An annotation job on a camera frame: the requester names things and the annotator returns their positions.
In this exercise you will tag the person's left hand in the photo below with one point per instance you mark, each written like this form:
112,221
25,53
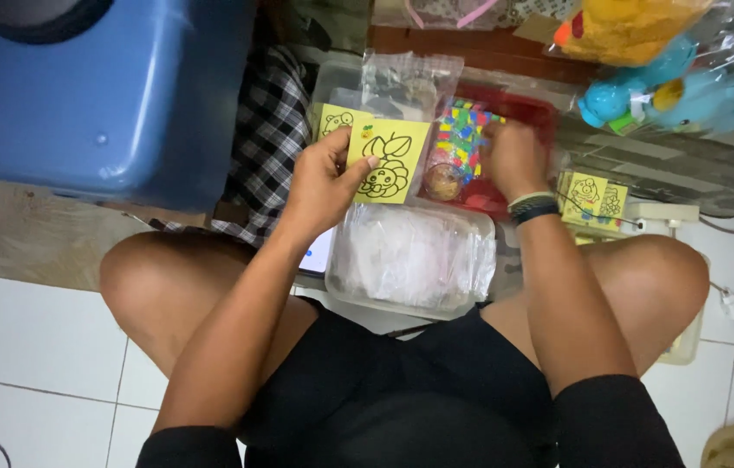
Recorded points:
315,188

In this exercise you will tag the person's right hand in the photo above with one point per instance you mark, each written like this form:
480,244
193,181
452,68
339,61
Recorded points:
520,159

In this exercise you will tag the person's right fingers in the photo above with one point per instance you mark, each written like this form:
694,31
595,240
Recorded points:
495,142

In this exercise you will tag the yellow flower drawing card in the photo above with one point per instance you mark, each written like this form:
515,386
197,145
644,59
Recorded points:
399,156

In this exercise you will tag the pile of colourful sand packets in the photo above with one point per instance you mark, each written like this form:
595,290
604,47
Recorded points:
461,140

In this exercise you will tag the red plastic tray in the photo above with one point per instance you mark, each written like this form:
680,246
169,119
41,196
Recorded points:
523,107

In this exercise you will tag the small round brown-filled container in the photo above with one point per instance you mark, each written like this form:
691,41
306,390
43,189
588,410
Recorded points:
443,182

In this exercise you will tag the dark brown wooden furniture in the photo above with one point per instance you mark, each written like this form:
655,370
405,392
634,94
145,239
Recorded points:
471,49

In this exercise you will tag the clear zip bag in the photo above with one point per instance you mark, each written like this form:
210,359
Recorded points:
412,84

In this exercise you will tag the stack of yellow drawing cards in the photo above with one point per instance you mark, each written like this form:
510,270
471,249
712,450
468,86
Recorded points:
591,198

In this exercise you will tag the pile of clear plastic bags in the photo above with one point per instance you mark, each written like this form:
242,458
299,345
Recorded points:
416,253

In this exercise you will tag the clear plastic lidded container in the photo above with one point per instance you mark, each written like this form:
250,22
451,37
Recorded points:
412,260

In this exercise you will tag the yellow bear drawing card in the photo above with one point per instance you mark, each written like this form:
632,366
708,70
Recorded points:
338,120

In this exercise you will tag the frosted clear plastic tub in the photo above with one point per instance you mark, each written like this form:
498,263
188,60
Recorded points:
334,81

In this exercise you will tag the yellow plush toy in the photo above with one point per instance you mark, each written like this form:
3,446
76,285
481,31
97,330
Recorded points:
627,29

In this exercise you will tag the blue plastic elephant toy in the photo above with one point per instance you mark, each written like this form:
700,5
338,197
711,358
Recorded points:
672,97

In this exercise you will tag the white power strip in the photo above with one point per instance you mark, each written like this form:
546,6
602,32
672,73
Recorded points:
663,218

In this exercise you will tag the grey striped mat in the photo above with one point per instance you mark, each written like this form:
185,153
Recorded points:
685,169

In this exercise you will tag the smartphone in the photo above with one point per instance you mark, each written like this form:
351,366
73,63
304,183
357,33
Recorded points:
319,253

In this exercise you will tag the person's right leg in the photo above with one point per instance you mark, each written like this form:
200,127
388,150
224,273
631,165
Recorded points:
653,286

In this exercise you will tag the person's leg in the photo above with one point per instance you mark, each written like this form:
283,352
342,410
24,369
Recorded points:
653,286
152,292

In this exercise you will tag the black white checkered cloth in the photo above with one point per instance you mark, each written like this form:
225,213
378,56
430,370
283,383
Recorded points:
269,143

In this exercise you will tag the person's black clothes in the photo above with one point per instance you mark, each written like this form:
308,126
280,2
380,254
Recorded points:
399,396

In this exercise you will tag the white plug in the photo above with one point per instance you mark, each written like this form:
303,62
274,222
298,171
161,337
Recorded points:
731,304

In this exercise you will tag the person's left leg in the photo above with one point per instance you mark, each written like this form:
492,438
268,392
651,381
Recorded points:
152,292

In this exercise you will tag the blue plastic tub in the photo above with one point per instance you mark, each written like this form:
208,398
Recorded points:
94,91

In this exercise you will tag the wooden board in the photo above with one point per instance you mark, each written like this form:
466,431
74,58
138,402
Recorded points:
29,227

